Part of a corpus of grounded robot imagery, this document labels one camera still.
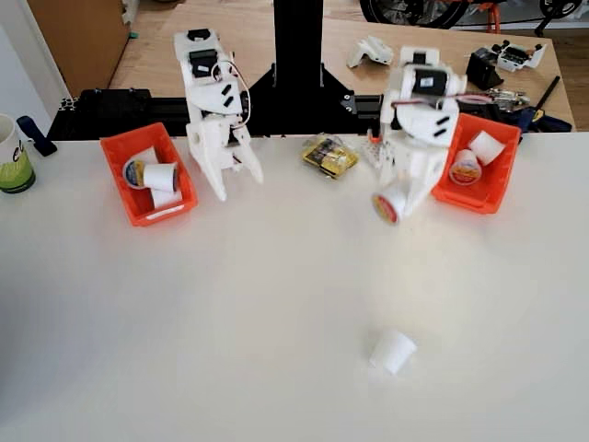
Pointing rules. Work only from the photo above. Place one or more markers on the white coffee pod red lid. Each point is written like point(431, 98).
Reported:
point(465, 168)
point(389, 202)
point(488, 147)

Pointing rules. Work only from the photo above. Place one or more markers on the orange metal stand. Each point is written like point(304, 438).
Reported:
point(496, 18)

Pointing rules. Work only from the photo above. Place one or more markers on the white green mug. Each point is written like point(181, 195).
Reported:
point(14, 156)

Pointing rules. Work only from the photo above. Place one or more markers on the white printed robot part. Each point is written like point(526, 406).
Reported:
point(370, 50)

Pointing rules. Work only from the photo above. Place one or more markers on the yellow black sachet bundle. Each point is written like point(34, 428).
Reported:
point(329, 159)

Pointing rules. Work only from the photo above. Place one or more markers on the orange plastic bin white label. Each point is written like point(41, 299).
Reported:
point(115, 156)

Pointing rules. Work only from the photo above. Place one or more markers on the black bicycle wheel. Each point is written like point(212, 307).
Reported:
point(391, 14)

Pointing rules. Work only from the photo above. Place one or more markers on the black printed part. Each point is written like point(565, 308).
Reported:
point(483, 69)

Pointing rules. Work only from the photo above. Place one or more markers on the blue yellow bar clamp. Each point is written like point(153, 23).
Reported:
point(529, 117)

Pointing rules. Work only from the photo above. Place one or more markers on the white coffee pod blue lid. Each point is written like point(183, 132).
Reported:
point(165, 199)

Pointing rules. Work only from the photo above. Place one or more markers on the wooden cabinet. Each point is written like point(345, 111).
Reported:
point(78, 41)

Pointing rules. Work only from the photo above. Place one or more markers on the white pod blue yellow lid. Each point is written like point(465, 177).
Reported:
point(133, 172)

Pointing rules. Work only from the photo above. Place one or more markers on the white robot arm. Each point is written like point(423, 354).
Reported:
point(184, 43)
point(388, 110)

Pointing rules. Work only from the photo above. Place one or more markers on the black flat box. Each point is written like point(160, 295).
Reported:
point(115, 96)

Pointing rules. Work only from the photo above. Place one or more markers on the black camera mast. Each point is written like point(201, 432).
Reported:
point(298, 46)

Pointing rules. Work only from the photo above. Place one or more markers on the small green object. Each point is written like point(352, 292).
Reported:
point(132, 35)

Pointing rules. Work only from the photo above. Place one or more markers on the black aluminium rail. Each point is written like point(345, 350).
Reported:
point(92, 126)

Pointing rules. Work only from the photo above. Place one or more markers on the silver metal clamp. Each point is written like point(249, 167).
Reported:
point(506, 97)

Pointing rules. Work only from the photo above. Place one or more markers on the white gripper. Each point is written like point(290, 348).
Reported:
point(213, 146)
point(418, 168)

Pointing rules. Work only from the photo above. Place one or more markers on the white part with electronics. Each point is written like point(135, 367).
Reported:
point(515, 57)

